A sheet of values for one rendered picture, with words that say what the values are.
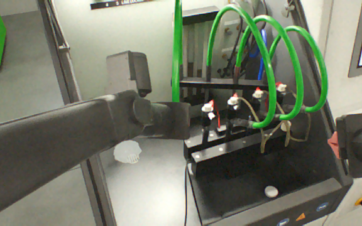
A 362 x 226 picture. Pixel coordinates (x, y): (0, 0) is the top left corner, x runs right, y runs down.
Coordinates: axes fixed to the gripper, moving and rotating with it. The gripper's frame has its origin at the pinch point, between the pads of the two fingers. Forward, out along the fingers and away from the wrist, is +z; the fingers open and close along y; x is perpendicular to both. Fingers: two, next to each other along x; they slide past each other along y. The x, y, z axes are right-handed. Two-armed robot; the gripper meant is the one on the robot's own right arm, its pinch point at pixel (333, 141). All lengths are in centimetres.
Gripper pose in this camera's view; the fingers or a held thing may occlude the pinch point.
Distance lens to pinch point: 63.7
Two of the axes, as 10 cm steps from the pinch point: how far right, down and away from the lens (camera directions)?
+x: -9.9, 0.9, -1.0
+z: -0.9, 0.2, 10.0
